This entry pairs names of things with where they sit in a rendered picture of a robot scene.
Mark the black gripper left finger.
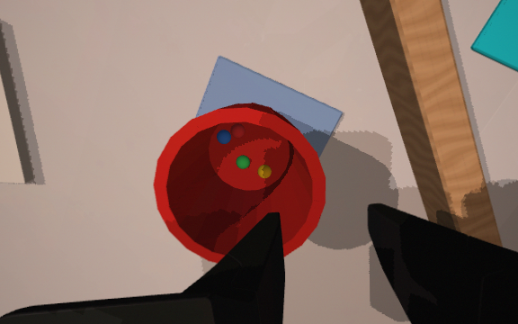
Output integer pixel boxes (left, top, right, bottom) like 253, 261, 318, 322
0, 212, 285, 324

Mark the wooden rectangular beam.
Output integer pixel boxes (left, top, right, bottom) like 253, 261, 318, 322
360, 0, 503, 247

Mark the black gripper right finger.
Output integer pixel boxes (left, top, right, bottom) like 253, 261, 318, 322
368, 203, 518, 324

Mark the dark red marble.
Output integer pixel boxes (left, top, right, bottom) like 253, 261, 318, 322
230, 123, 245, 138

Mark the yellow marble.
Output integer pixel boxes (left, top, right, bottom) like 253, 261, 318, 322
257, 165, 272, 178

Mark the green marble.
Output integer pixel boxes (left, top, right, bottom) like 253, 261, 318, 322
236, 155, 250, 169

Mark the red cup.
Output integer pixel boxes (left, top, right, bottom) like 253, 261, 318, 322
154, 103, 326, 263

